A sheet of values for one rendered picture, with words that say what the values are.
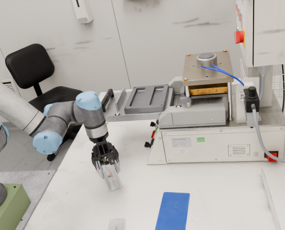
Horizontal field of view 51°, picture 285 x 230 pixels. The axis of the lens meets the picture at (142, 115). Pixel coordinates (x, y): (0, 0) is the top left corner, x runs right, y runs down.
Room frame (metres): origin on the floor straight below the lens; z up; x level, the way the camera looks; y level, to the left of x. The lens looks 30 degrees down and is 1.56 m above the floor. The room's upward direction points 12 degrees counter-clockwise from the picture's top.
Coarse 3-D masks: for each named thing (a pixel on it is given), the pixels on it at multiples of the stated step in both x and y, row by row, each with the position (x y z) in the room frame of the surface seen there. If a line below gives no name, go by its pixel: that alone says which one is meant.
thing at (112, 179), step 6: (102, 168) 0.95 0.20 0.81; (108, 168) 0.94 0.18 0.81; (114, 168) 0.93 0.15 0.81; (108, 174) 0.91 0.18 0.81; (114, 174) 0.90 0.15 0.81; (108, 180) 0.87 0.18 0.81; (114, 180) 0.86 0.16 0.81; (120, 180) 0.86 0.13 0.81; (108, 186) 0.84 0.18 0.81; (114, 186) 0.83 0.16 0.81
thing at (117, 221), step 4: (112, 220) 0.71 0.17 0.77; (116, 220) 0.70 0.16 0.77; (120, 220) 0.70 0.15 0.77; (124, 220) 0.70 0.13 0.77; (112, 224) 0.69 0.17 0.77; (116, 224) 0.69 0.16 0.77; (120, 224) 0.69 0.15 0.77; (108, 228) 0.68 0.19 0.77; (112, 228) 0.68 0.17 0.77; (116, 228) 0.67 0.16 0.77; (120, 228) 0.67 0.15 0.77
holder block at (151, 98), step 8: (136, 88) 1.24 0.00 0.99; (144, 88) 1.23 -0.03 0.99; (152, 88) 1.21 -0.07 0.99; (160, 88) 1.21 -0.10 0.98; (168, 88) 1.19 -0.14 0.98; (136, 96) 1.19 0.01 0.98; (144, 96) 1.14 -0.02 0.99; (152, 96) 1.14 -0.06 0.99; (160, 96) 1.14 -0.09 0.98; (128, 104) 1.10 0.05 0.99; (136, 104) 1.11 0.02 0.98; (144, 104) 1.07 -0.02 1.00; (152, 104) 1.08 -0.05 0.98; (160, 104) 1.04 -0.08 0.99; (128, 112) 1.06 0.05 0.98; (136, 112) 1.06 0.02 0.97; (144, 112) 1.05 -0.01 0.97
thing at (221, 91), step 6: (204, 84) 1.01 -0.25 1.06; (210, 84) 1.00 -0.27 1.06; (216, 84) 0.99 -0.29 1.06; (222, 84) 0.98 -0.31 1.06; (192, 90) 0.99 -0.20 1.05; (198, 90) 0.98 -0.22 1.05; (204, 90) 0.98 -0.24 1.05; (210, 90) 0.97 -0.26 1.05; (216, 90) 0.96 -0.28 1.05; (222, 90) 0.96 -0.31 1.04; (192, 96) 0.99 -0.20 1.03; (198, 96) 0.98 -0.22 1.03; (204, 96) 0.98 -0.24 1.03; (210, 96) 0.97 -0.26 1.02; (216, 96) 0.96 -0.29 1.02; (222, 96) 0.96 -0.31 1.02
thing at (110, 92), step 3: (108, 90) 1.24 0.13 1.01; (111, 90) 1.25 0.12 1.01; (108, 93) 1.22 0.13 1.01; (111, 93) 1.24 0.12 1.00; (105, 96) 1.19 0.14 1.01; (108, 96) 1.19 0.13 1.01; (111, 96) 1.25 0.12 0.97; (102, 99) 1.16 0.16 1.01; (105, 99) 1.16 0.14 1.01; (108, 99) 1.18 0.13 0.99; (102, 102) 1.14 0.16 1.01; (105, 102) 1.14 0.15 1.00; (102, 105) 1.12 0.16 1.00; (105, 105) 1.13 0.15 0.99; (102, 108) 1.12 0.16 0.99; (105, 108) 1.13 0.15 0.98; (105, 111) 1.12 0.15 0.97
